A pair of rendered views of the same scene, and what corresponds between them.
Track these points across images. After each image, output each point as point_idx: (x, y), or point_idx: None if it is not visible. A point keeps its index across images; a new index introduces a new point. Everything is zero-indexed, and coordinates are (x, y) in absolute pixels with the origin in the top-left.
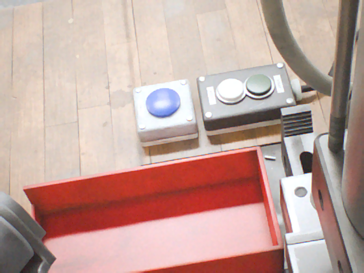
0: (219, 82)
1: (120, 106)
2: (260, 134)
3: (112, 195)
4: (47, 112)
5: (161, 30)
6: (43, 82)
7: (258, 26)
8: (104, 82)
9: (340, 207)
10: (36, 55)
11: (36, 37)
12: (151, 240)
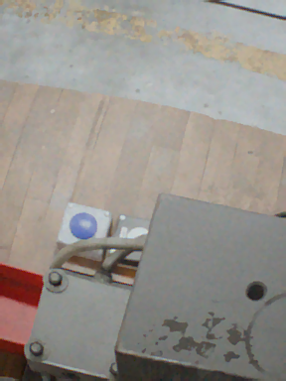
0: (134, 226)
1: (56, 208)
2: None
3: (23, 280)
4: (5, 190)
5: (117, 149)
6: (11, 161)
7: (197, 181)
8: (52, 181)
9: None
10: (16, 134)
11: (22, 116)
12: None
